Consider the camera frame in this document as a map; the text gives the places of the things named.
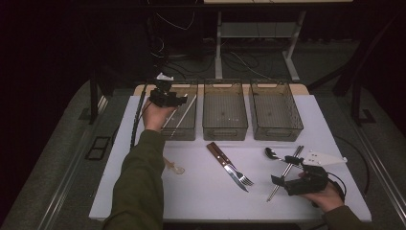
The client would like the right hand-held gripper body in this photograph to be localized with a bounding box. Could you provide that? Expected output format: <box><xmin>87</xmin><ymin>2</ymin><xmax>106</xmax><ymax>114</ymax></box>
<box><xmin>283</xmin><ymin>150</ymin><xmax>349</xmax><ymax>196</ymax></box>

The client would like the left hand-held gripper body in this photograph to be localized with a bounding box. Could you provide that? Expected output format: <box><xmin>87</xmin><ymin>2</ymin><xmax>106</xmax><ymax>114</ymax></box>
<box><xmin>148</xmin><ymin>72</ymin><xmax>189</xmax><ymax>108</ymax></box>

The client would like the metal chopstick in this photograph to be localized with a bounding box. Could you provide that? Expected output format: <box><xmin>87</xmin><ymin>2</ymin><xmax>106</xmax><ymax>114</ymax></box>
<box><xmin>271</xmin><ymin>145</ymin><xmax>305</xmax><ymax>199</ymax></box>
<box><xmin>266</xmin><ymin>145</ymin><xmax>302</xmax><ymax>203</ymax></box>

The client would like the metal spoon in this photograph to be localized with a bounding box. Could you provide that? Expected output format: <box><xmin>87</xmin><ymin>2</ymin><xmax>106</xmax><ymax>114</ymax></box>
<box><xmin>264</xmin><ymin>147</ymin><xmax>305</xmax><ymax>170</ymax></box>

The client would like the grey translucent bin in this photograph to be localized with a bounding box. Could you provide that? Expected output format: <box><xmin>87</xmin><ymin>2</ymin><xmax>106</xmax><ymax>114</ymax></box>
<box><xmin>148</xmin><ymin>80</ymin><xmax>199</xmax><ymax>142</ymax></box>
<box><xmin>248</xmin><ymin>79</ymin><xmax>305</xmax><ymax>143</ymax></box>
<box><xmin>202</xmin><ymin>79</ymin><xmax>249</xmax><ymax>142</ymax></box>

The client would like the wooden-handled fork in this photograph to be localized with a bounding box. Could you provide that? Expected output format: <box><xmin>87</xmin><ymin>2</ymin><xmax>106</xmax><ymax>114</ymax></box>
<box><xmin>210</xmin><ymin>142</ymin><xmax>255</xmax><ymax>187</ymax></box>

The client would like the wooden-handled table knife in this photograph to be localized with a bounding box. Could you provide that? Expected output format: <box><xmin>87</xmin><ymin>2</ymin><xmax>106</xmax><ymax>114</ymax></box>
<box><xmin>206</xmin><ymin>142</ymin><xmax>250</xmax><ymax>194</ymax></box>

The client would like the person's left hand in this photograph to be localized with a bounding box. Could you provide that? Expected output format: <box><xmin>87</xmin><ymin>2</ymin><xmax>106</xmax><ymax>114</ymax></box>
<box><xmin>142</xmin><ymin>99</ymin><xmax>177</xmax><ymax>132</ymax></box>

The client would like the person's right hand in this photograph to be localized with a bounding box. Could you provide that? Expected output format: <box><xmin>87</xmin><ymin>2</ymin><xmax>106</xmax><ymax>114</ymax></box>
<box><xmin>300</xmin><ymin>182</ymin><xmax>346</xmax><ymax>214</ymax></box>

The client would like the black metal stand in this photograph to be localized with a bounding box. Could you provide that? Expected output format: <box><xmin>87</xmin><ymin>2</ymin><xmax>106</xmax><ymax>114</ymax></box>
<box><xmin>350</xmin><ymin>18</ymin><xmax>377</xmax><ymax>127</ymax></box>
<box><xmin>88</xmin><ymin>68</ymin><xmax>101</xmax><ymax>126</ymax></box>

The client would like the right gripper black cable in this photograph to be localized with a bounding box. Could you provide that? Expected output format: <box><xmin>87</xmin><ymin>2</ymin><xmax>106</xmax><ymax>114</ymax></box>
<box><xmin>327</xmin><ymin>172</ymin><xmax>348</xmax><ymax>203</ymax></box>

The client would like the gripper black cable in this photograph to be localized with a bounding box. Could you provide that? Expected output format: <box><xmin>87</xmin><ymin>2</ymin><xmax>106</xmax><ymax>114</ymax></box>
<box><xmin>327</xmin><ymin>172</ymin><xmax>348</xmax><ymax>203</ymax></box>
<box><xmin>129</xmin><ymin>81</ymin><xmax>148</xmax><ymax>150</ymax></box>

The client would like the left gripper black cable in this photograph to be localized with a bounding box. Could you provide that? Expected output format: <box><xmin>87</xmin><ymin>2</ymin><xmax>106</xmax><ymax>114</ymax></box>
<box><xmin>129</xmin><ymin>81</ymin><xmax>148</xmax><ymax>150</ymax></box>

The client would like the bundle of black floor cables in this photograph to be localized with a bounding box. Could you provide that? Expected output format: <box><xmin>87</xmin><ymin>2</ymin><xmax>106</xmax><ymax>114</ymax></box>
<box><xmin>152</xmin><ymin>47</ymin><xmax>288</xmax><ymax>81</ymax></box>

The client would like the black floor cable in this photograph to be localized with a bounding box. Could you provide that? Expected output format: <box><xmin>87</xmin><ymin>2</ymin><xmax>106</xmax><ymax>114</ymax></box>
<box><xmin>333</xmin><ymin>135</ymin><xmax>372</xmax><ymax>196</ymax></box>

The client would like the white hanging cable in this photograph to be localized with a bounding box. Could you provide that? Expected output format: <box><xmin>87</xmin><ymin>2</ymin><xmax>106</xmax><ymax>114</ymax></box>
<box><xmin>147</xmin><ymin>0</ymin><xmax>196</xmax><ymax>32</ymax></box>

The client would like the white desk with metal frame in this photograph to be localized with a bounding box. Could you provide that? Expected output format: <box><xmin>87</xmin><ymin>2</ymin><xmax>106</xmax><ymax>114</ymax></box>
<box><xmin>203</xmin><ymin>0</ymin><xmax>354</xmax><ymax>83</ymax></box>

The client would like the metal rail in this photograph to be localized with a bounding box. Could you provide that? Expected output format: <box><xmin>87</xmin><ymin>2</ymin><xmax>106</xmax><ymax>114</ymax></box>
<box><xmin>37</xmin><ymin>95</ymin><xmax>108</xmax><ymax>230</ymax></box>
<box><xmin>348</xmin><ymin>121</ymin><xmax>406</xmax><ymax>221</ymax></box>

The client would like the white floor cable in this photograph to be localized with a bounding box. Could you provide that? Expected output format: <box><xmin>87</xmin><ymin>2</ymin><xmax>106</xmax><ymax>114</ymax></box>
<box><xmin>229</xmin><ymin>51</ymin><xmax>272</xmax><ymax>81</ymax></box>

